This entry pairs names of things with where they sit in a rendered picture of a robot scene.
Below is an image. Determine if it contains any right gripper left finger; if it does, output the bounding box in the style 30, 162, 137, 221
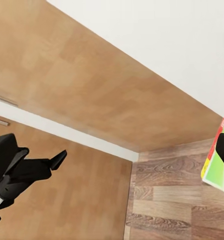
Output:
0, 133, 18, 180

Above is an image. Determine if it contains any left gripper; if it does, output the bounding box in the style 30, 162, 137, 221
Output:
3, 150, 67, 195

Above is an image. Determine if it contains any board game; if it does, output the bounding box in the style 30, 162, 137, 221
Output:
201, 118, 224, 191

